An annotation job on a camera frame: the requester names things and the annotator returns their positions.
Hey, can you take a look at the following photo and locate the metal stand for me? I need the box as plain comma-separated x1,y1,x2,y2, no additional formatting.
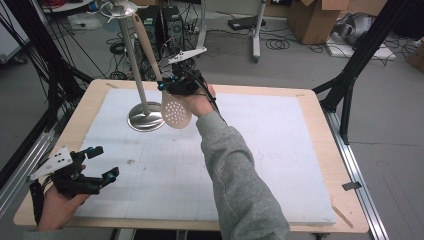
99,0,167,133

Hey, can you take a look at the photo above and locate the aluminium rail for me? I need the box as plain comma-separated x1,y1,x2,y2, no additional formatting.
0,128,58,219
323,109,390,240

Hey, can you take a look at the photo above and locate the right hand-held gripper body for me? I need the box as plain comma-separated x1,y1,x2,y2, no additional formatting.
165,46,211,98

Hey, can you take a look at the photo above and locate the white plastic sheet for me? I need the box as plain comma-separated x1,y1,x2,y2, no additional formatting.
68,12,101,32

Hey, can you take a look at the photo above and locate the person's right hand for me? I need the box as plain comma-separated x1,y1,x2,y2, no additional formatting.
180,83,217,119

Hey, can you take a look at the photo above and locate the person's left hand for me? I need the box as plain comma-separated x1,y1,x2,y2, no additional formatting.
36,187,92,233

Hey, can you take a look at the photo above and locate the small cardboard box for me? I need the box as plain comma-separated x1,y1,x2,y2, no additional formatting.
406,39,424,74

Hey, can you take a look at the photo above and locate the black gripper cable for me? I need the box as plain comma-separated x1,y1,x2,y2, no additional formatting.
184,68,229,127

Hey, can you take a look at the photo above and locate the black computer tower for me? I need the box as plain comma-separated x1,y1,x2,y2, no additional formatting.
137,5,162,51

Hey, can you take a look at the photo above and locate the grey computer tower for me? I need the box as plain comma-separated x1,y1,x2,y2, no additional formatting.
162,5,185,51

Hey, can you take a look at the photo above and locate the white cabinet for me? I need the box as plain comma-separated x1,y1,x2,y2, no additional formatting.
0,0,30,65

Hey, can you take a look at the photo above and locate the black wrist strap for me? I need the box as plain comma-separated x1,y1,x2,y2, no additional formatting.
29,179,45,225

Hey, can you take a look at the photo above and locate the grey machine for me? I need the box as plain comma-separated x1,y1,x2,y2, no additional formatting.
333,12,375,45

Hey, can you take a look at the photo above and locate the white floor stand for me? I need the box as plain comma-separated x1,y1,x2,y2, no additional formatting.
250,0,268,64
195,0,208,51

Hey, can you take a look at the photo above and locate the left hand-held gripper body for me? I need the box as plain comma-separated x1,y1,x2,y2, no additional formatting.
29,145,104,199

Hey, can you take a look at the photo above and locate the coiled black cable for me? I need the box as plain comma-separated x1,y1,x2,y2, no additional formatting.
109,40,127,56
264,37,292,51

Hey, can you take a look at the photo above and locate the grey tape piece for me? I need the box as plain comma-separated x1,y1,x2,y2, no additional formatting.
341,181,363,192

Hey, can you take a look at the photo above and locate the beige slotted spatula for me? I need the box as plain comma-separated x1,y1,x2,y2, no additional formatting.
130,13,194,130

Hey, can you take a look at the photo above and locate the flat black box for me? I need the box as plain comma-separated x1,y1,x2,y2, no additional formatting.
227,15,268,32

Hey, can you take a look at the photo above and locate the tall cardboard box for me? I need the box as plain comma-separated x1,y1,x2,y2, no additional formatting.
287,0,355,46

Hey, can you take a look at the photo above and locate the black metal frame post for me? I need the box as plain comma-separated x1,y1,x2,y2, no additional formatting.
312,0,416,145
0,0,96,134

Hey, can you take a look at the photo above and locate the white table mat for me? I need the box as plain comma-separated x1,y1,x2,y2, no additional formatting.
74,87,338,225

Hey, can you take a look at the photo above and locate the white floor board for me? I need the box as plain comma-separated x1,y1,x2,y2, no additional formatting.
325,35,398,62

